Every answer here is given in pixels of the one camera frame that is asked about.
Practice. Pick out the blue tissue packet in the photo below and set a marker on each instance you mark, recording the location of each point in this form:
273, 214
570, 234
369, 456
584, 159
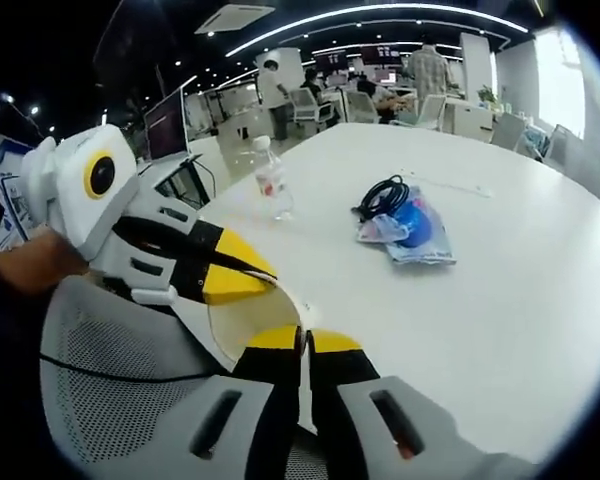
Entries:
375, 227

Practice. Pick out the wipes packet with blue lid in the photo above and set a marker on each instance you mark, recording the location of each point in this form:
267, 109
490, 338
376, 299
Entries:
425, 250

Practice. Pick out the white table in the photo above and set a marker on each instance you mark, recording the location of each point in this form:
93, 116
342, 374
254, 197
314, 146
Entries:
480, 325

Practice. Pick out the wall screen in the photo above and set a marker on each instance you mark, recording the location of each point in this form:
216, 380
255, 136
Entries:
390, 54

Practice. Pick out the white low cabinet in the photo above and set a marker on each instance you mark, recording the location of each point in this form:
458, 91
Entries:
467, 120

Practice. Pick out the white office chair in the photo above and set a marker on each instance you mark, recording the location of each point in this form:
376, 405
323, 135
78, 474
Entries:
305, 107
432, 112
362, 107

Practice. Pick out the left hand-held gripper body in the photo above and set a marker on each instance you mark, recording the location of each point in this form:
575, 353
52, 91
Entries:
70, 190

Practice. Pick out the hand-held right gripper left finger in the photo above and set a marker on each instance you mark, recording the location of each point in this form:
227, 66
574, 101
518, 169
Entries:
270, 400

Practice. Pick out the grey mesh office chair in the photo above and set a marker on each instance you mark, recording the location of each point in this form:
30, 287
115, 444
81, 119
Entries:
120, 400

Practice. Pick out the curved ceiling light strip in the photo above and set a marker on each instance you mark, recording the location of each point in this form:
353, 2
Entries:
380, 15

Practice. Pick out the person's left hand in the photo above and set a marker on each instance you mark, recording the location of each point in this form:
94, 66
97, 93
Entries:
57, 257

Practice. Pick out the black laptop stand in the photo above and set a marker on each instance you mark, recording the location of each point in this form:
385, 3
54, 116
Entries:
190, 185

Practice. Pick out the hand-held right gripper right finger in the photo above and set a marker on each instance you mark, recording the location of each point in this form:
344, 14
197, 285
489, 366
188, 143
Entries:
345, 390

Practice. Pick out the white paper cup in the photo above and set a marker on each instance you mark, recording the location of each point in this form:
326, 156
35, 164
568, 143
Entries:
260, 325

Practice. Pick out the potted green plant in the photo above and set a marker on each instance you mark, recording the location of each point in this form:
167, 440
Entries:
487, 94

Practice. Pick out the open laptop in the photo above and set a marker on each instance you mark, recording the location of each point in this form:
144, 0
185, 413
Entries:
165, 125

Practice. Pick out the clear plastic water bottle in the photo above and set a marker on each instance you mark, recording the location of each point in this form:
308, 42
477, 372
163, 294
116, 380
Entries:
275, 185

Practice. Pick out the large bright window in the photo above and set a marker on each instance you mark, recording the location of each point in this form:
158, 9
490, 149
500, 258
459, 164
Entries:
560, 75

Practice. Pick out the ceiling air vent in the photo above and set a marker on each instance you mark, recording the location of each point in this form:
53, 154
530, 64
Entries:
235, 20

